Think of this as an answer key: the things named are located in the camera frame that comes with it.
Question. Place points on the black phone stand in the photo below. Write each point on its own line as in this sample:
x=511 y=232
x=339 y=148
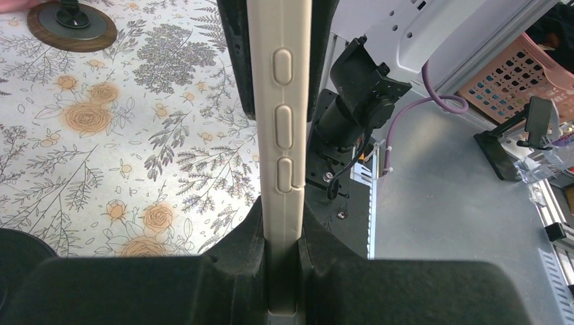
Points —
x=21 y=253

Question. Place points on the pink perforated plastic basket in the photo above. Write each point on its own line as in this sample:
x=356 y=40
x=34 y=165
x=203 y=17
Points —
x=504 y=86

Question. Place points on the floral patterned table mat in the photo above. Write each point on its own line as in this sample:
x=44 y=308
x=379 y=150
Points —
x=139 y=149

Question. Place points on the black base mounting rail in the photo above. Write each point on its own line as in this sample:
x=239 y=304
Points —
x=348 y=215

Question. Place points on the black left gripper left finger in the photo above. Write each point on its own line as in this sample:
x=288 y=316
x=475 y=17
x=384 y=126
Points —
x=224 y=285

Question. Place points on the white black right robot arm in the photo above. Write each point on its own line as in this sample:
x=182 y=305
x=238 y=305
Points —
x=405 y=34

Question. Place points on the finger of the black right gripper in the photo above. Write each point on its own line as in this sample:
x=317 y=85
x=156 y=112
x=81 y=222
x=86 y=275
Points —
x=322 y=13
x=234 y=19

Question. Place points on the white slotted cable duct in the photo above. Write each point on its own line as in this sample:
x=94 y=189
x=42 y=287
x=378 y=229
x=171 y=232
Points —
x=372 y=193

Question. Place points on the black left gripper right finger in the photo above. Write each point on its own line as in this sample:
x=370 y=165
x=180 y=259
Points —
x=342 y=287

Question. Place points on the phone with beige case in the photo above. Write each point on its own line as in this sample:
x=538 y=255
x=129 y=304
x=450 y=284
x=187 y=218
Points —
x=280 y=41

